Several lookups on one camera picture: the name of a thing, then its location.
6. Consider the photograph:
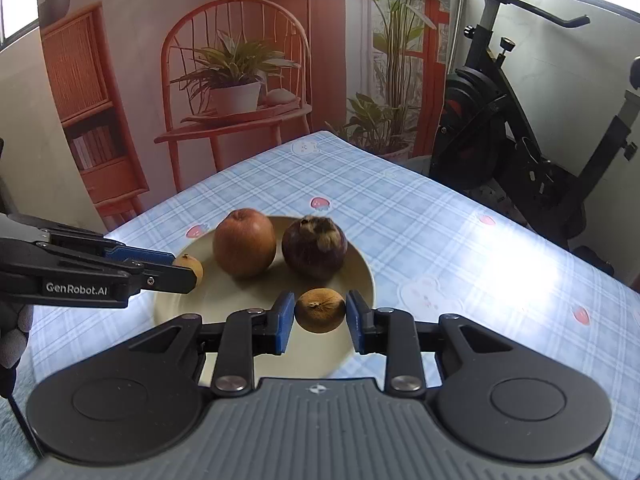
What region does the small brown longan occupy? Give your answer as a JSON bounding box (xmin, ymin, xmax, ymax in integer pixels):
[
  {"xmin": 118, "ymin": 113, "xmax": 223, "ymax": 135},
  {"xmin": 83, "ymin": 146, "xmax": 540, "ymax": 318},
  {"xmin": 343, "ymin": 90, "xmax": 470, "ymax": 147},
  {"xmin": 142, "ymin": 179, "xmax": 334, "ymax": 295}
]
[
  {"xmin": 172, "ymin": 254, "xmax": 204, "ymax": 286},
  {"xmin": 294, "ymin": 288, "xmax": 346, "ymax": 334}
]

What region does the dark purple mangosteen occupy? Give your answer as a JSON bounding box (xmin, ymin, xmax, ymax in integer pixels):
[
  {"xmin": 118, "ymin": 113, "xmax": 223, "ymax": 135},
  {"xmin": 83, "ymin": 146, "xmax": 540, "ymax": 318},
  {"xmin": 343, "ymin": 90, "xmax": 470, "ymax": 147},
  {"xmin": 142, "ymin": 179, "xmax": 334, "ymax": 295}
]
[{"xmin": 281, "ymin": 216, "xmax": 348, "ymax": 281}]

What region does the gloved left hand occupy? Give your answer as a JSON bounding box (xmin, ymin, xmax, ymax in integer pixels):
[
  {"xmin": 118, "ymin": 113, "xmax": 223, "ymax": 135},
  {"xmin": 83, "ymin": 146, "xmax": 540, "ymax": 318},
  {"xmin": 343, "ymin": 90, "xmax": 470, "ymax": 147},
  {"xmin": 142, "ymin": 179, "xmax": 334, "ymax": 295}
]
[{"xmin": 0, "ymin": 300, "xmax": 34, "ymax": 399}]

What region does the cream oval plate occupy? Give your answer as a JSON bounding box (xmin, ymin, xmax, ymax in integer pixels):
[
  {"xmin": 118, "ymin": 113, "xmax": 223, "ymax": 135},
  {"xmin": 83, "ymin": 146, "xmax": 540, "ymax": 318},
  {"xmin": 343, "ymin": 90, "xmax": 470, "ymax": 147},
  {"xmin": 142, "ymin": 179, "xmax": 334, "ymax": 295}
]
[{"xmin": 153, "ymin": 214, "xmax": 376, "ymax": 380}]

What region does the red apple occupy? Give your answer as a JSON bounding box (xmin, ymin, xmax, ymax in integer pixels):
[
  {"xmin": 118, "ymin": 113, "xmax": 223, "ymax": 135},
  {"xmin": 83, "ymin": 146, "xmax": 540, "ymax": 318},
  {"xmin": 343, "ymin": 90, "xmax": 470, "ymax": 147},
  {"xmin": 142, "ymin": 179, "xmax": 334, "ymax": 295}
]
[{"xmin": 213, "ymin": 208, "xmax": 277, "ymax": 278}]

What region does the blue plaid tablecloth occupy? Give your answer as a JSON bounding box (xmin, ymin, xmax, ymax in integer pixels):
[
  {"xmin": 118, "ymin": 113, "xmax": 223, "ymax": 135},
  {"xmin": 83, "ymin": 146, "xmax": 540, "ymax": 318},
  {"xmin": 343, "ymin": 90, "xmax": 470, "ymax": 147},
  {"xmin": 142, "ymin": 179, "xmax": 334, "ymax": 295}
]
[{"xmin": 26, "ymin": 132, "xmax": 639, "ymax": 479}]

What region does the black exercise bike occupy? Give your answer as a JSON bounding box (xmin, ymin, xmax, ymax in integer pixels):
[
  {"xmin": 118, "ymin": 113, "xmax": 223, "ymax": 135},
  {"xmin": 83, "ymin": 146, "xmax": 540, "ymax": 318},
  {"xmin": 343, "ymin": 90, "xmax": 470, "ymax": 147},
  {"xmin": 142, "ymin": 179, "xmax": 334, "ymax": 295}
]
[{"xmin": 432, "ymin": 0, "xmax": 639, "ymax": 283}]

